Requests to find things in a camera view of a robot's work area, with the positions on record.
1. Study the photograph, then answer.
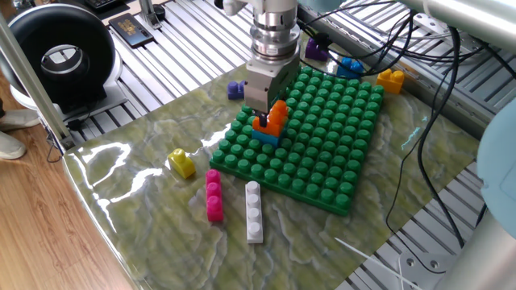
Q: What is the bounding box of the silver Schunk gripper body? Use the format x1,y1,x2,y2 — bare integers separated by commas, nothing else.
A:
243,55,302,116

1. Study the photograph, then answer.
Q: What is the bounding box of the orange large block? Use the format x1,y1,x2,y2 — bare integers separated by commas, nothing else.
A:
251,99,289,139

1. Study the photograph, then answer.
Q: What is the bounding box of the light blue four-stud block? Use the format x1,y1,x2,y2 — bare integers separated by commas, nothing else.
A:
251,128,284,148

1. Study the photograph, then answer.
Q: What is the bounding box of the violet two-stud block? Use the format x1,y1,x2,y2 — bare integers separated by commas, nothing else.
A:
226,80,246,101

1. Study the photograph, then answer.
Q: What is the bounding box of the dark purple one-stud block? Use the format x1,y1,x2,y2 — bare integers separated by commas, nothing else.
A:
304,37,330,63

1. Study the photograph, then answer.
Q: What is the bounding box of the green studded baseplate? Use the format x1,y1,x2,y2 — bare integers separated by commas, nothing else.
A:
209,65,386,218

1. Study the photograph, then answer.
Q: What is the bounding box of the pink three-stud block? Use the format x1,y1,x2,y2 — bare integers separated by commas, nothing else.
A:
205,168,225,222

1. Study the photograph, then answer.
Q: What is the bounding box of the dark blue two-stud block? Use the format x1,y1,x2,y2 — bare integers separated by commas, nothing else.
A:
336,56,364,80

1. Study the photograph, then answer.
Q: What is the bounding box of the yellow-green one-stud block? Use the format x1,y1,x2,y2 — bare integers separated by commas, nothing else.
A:
167,147,197,180

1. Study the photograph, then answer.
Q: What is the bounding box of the white four-stud block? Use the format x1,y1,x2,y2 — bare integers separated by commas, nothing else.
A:
244,180,264,245

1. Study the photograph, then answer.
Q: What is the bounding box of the yellow two-stud block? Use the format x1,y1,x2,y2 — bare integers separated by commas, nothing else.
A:
376,68,406,95

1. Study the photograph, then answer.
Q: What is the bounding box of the black smartphone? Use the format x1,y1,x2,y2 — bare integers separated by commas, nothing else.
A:
107,12,155,49

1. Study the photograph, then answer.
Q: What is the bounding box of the green marble pattern mat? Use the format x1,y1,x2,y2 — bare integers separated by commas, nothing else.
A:
62,27,481,290

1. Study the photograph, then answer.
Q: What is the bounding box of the black keyboard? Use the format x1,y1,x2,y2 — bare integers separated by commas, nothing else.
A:
82,0,122,11

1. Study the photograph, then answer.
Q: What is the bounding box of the white zip tie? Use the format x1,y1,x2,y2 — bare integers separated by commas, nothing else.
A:
334,237,422,290

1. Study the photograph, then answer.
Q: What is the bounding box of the white shoe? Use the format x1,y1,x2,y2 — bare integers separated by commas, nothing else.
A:
0,130,27,160
0,108,41,132

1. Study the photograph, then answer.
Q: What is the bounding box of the metal stand post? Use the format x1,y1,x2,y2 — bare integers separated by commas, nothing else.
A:
139,0,162,30

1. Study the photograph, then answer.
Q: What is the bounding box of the thin black cable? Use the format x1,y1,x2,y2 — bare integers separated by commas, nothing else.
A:
385,112,447,276

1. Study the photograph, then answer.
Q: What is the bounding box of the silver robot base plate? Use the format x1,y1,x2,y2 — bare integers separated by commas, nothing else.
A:
398,251,448,290

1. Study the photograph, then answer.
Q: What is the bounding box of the aluminium frame post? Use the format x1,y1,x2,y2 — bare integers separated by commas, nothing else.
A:
0,11,77,151

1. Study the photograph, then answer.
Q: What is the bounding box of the black ring-shaped device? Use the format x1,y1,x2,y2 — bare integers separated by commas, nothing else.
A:
7,3,122,114

